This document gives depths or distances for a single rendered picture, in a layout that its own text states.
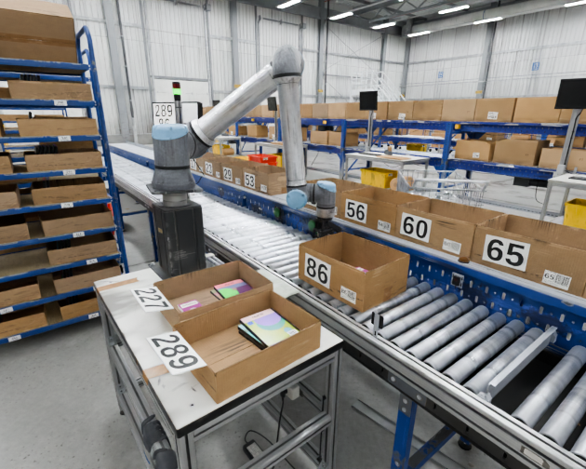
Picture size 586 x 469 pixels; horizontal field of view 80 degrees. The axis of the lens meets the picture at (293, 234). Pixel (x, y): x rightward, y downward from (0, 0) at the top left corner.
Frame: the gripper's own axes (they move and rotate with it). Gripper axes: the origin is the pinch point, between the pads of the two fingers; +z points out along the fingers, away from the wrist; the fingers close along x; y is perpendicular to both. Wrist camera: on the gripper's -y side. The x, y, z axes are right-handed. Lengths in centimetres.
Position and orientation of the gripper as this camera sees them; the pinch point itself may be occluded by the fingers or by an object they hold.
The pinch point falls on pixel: (326, 253)
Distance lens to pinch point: 180.3
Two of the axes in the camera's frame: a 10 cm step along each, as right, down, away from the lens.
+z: -0.1, 9.5, 3.3
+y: -8.0, 1.9, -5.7
